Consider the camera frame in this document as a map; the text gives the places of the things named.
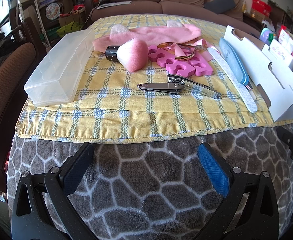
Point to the purple container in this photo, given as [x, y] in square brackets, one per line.
[266, 36]

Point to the brown sofa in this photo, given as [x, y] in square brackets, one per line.
[186, 7]

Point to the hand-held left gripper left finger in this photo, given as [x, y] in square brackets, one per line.
[77, 170]

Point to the white cardboard box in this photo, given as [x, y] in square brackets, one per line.
[269, 80]

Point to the red box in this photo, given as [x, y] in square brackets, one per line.
[261, 7]

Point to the white nail file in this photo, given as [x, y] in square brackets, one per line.
[236, 85]

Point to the gold cuticle nipper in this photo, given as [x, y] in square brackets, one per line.
[186, 55]

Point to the red printed tissue pack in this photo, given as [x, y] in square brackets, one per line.
[292, 42]

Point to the pink satin ribbon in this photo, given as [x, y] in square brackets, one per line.
[178, 50]

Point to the pink makeup brush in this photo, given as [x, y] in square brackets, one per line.
[134, 55]

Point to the clear plastic box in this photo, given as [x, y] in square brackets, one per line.
[59, 72]

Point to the white tissue pack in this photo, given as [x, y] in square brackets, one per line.
[281, 52]

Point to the round decorated tin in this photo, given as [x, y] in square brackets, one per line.
[54, 9]

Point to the yellow plaid cloth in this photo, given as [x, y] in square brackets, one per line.
[111, 105]

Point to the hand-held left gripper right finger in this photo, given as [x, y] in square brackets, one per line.
[212, 167]

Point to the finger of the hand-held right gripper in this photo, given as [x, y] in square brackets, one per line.
[287, 136]

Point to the brown upholstered chair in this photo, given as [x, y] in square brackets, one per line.
[9, 80]

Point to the white metal stand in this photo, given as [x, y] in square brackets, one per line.
[40, 17]

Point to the silver nail clipper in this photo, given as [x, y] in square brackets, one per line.
[201, 90]
[159, 87]

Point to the pink fleece headband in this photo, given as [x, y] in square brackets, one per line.
[161, 33]

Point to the green bag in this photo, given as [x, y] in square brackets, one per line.
[69, 30]

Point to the paper leaflet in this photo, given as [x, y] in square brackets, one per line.
[111, 5]

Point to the grey cushion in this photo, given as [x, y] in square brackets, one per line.
[220, 2]

